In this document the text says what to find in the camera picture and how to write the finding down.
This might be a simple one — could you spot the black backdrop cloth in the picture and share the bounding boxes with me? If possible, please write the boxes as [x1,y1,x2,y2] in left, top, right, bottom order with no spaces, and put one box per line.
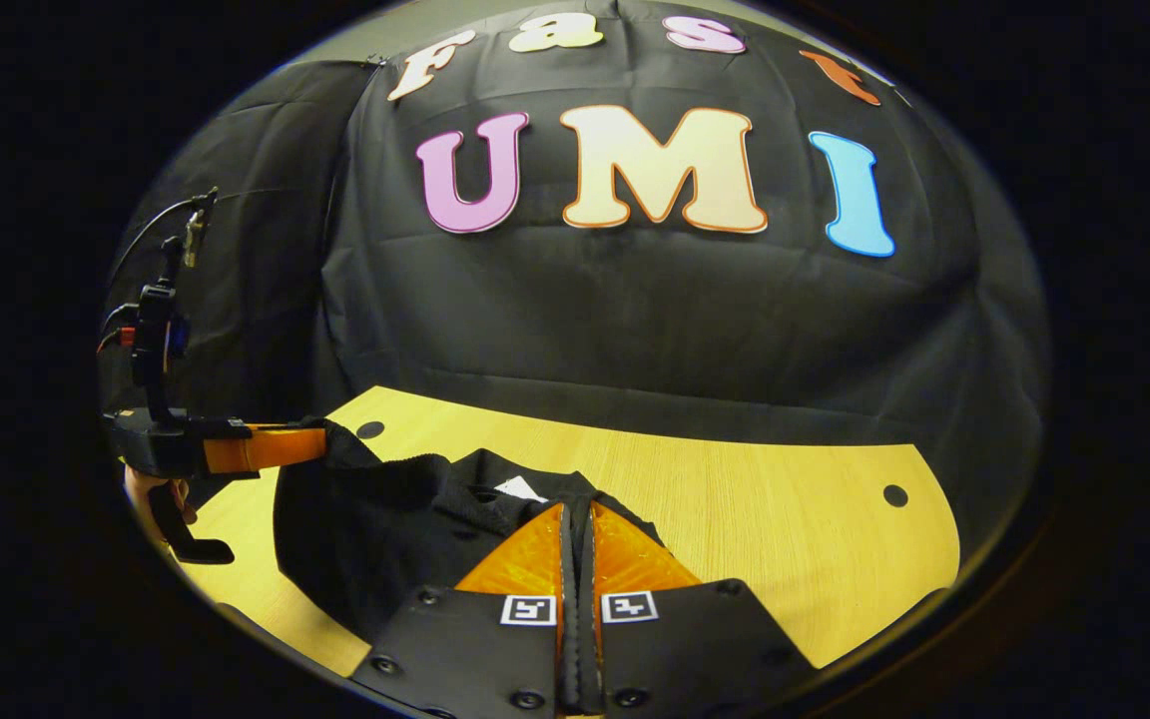
[101,0,1050,450]

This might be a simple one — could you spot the black trousers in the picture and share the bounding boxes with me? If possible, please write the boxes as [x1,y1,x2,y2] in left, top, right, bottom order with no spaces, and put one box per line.
[273,417,666,645]

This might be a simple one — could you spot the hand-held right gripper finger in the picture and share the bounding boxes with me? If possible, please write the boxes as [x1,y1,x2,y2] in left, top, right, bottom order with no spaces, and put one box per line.
[350,499,576,718]
[575,499,821,718]

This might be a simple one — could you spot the black cable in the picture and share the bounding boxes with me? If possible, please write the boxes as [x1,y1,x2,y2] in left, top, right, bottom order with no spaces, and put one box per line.
[106,195,212,301]

